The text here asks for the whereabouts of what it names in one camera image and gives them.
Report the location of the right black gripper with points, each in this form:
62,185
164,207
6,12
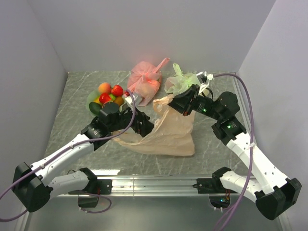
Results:
186,101

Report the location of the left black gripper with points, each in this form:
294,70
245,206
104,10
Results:
145,128

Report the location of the orange plastic bag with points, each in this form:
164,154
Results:
171,135

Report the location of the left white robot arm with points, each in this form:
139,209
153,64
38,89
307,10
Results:
39,182

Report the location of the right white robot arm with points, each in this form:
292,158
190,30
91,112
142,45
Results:
272,191

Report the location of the green tied plastic bag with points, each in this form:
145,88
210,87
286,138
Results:
180,82

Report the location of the small orange fake fruit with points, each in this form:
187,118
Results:
119,100

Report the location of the red fake fruit top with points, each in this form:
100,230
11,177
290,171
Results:
117,91

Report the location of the red fake fruit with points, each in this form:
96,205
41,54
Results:
117,91
104,98

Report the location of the pink tied plastic bag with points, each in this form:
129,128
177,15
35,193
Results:
145,80

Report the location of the red fake fruit front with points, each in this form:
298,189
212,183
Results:
104,98

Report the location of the dark green fake avocado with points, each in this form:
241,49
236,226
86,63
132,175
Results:
94,108

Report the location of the orange fake peach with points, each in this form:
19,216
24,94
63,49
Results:
104,88

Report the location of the light green plate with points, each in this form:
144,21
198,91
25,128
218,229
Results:
96,100

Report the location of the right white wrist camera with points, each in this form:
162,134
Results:
204,79

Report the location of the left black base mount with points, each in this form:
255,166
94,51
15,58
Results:
89,197

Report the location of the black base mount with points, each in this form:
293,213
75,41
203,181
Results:
89,197
219,197

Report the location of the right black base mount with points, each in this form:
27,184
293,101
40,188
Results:
219,197

